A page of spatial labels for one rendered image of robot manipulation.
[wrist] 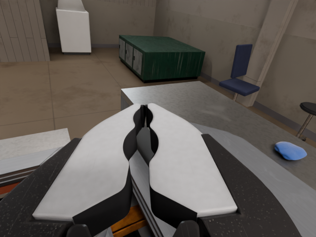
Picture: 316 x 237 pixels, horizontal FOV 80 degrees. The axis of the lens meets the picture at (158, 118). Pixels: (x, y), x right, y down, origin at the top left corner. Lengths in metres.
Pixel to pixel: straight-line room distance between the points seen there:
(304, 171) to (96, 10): 6.38
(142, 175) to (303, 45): 3.21
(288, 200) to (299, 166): 0.23
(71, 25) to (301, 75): 5.03
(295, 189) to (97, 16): 6.44
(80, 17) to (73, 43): 0.67
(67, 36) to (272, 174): 5.51
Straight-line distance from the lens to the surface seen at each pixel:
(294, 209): 0.69
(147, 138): 0.91
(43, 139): 1.31
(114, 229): 0.94
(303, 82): 3.63
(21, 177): 1.00
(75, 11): 5.75
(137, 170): 0.88
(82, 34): 5.78
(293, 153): 0.91
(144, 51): 3.88
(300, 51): 3.67
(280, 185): 0.74
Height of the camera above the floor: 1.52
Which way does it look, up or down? 32 degrees down
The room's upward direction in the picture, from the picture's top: 8 degrees clockwise
